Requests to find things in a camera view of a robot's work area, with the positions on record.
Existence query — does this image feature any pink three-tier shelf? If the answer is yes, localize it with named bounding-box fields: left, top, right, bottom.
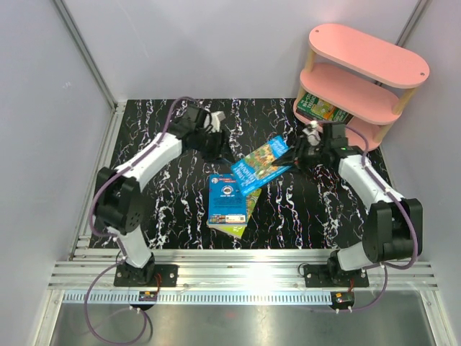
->
left=295, top=23, right=430, bottom=151

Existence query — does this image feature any blue back-cover book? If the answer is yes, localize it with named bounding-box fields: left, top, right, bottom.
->
left=208, top=174, right=247, bottom=225

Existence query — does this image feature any corner aluminium post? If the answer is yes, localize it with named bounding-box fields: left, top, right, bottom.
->
left=50, top=0, right=118, bottom=112
left=395, top=0, right=433, bottom=48

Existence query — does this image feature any lime green book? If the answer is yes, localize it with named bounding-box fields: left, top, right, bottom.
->
left=207, top=183, right=261, bottom=239

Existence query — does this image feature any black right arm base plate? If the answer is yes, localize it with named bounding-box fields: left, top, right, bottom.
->
left=302, top=264, right=370, bottom=288

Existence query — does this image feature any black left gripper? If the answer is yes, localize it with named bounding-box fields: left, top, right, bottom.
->
left=194, top=128, right=235, bottom=165

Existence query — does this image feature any black marble pattern mat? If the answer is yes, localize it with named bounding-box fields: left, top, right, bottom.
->
left=86, top=99, right=413, bottom=250

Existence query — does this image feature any aluminium rail frame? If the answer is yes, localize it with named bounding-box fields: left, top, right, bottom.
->
left=48, top=99, right=438, bottom=291

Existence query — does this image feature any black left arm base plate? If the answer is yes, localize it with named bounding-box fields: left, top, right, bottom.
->
left=114, top=264, right=179, bottom=288

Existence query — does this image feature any blue 26-Storey Treehouse book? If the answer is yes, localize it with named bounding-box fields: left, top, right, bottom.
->
left=231, top=136, right=289, bottom=196

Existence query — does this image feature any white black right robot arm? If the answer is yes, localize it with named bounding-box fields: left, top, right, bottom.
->
left=272, top=121, right=423, bottom=286

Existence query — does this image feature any left corner aluminium post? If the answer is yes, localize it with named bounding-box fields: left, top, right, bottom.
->
left=50, top=0, right=118, bottom=112

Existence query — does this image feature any white slotted cable duct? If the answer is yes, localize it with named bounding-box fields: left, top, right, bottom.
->
left=63, top=290, right=353, bottom=306

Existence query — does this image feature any green 104-Storey Treehouse book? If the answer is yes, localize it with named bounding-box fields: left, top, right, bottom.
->
left=296, top=93, right=336, bottom=110

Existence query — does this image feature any Tale of Two Cities book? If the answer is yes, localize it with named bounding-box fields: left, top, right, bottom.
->
left=296, top=107, right=353, bottom=123

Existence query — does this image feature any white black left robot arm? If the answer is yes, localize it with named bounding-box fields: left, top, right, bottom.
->
left=89, top=105, right=234, bottom=288

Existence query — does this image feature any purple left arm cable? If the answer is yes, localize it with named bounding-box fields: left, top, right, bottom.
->
left=83, top=96, right=197, bottom=343

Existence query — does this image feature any right corner aluminium post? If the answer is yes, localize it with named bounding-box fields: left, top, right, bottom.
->
left=395, top=0, right=433, bottom=48

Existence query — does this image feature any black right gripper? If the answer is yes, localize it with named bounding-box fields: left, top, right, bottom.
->
left=272, top=136, right=331, bottom=175

